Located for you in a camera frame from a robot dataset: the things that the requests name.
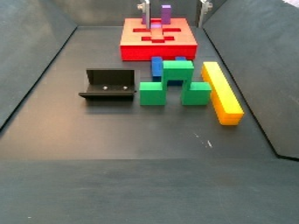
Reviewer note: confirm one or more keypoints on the black angled fixture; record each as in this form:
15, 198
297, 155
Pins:
110, 83

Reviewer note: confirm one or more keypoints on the purple U-shaped block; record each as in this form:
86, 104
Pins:
166, 14

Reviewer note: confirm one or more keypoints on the blue U-shaped block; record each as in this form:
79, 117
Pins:
157, 71

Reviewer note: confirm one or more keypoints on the green arch-shaped block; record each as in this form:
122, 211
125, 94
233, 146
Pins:
177, 74

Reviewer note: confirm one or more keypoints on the yellow long bar block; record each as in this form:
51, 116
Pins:
223, 99

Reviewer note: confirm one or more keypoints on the red base block with slots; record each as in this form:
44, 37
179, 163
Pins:
167, 41

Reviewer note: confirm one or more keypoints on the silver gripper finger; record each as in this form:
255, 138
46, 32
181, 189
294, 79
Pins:
206, 6
145, 7

